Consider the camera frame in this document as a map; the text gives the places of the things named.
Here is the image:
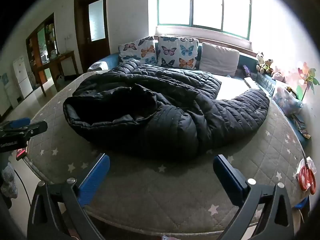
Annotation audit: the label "black puffer down coat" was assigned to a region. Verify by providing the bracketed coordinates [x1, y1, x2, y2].
[63, 60, 270, 157]

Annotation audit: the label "grey star quilted mattress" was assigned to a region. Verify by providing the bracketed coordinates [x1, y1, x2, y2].
[25, 74, 308, 239]

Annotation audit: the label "white small refrigerator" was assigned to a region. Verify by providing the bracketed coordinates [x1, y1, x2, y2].
[13, 56, 33, 99]

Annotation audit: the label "red plastic bag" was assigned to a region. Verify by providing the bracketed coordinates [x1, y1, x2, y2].
[293, 157, 317, 191]

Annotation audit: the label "dark wooden side table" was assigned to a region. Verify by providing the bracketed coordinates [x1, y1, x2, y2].
[32, 50, 79, 97]

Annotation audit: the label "plastic bag of items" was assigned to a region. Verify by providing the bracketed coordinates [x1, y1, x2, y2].
[272, 87, 303, 116]

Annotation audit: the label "wooden display cabinet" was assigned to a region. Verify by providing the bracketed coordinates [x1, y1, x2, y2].
[25, 13, 59, 85]

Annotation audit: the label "white remote box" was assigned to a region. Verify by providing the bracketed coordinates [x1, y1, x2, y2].
[244, 77, 260, 89]

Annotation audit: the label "blue sofa bench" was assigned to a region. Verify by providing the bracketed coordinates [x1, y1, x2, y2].
[87, 39, 311, 148]

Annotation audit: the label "pink plush toy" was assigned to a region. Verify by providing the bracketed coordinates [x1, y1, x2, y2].
[272, 72, 286, 83]

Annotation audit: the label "plush toy bear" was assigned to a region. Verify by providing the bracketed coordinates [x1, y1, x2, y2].
[259, 59, 273, 76]

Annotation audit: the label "plain white pillow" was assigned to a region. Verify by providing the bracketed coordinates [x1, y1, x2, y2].
[199, 42, 240, 76]

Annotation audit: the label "left butterfly pillow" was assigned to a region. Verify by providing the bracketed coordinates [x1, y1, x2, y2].
[118, 36, 157, 65]

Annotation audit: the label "dark wooden door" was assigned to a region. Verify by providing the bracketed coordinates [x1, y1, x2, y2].
[74, 0, 110, 72]

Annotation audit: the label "green framed window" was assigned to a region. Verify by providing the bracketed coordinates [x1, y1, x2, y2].
[157, 0, 252, 40]

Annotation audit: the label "red handled scissors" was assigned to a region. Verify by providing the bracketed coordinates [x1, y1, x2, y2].
[298, 150, 316, 195]

